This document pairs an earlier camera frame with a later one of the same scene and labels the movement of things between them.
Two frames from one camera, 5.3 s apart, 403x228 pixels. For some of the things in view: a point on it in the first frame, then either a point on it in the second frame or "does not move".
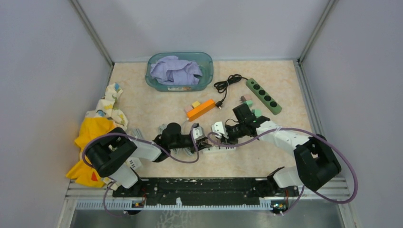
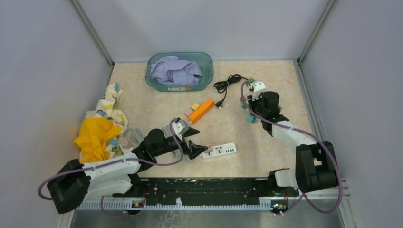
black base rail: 238,190 does not move
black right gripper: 230,139 -> 252,103
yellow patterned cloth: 108,115 does not move
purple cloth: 171,70 does not move
